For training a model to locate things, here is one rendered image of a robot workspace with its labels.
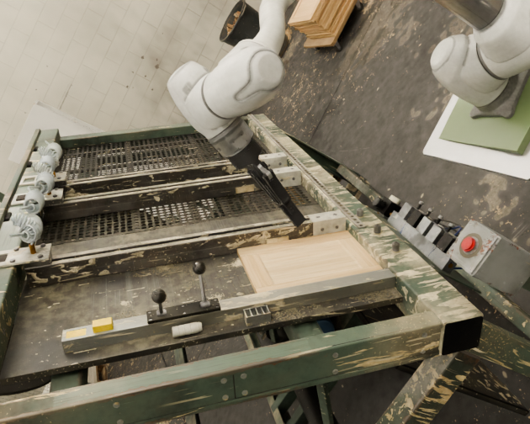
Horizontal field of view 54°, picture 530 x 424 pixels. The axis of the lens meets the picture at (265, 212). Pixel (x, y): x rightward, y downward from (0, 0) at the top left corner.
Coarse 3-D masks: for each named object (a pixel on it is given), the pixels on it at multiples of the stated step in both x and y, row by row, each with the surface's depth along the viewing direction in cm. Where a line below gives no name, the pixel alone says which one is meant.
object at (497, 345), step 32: (320, 160) 351; (480, 288) 217; (320, 320) 256; (352, 320) 263; (384, 320) 179; (512, 320) 199; (480, 352) 142; (512, 352) 145; (416, 384) 147; (448, 384) 144; (480, 384) 173; (192, 416) 253; (288, 416) 301; (320, 416) 189; (384, 416) 152; (416, 416) 146
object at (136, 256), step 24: (312, 216) 187; (336, 216) 186; (168, 240) 175; (192, 240) 174; (216, 240) 176; (240, 240) 178; (264, 240) 181; (0, 264) 158; (24, 264) 162; (48, 264) 164; (72, 264) 165; (96, 264) 168; (120, 264) 170; (144, 264) 172
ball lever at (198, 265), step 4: (196, 264) 143; (200, 264) 143; (204, 264) 144; (196, 268) 143; (200, 268) 143; (204, 268) 144; (196, 272) 143; (200, 272) 143; (200, 276) 144; (200, 280) 144; (200, 284) 144; (204, 292) 144; (204, 296) 144; (204, 300) 144; (208, 300) 144; (200, 304) 143; (204, 304) 143; (208, 304) 143
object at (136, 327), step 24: (288, 288) 152; (312, 288) 151; (336, 288) 151; (360, 288) 153; (384, 288) 156; (216, 312) 143; (240, 312) 145; (96, 336) 136; (120, 336) 138; (144, 336) 140
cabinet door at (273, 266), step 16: (288, 240) 183; (304, 240) 182; (320, 240) 182; (336, 240) 181; (352, 240) 181; (240, 256) 174; (256, 256) 174; (272, 256) 174; (288, 256) 173; (304, 256) 173; (320, 256) 172; (336, 256) 172; (352, 256) 171; (368, 256) 170; (256, 272) 164; (272, 272) 165; (288, 272) 164; (304, 272) 164; (320, 272) 163; (336, 272) 163; (352, 272) 162; (256, 288) 156; (272, 288) 156
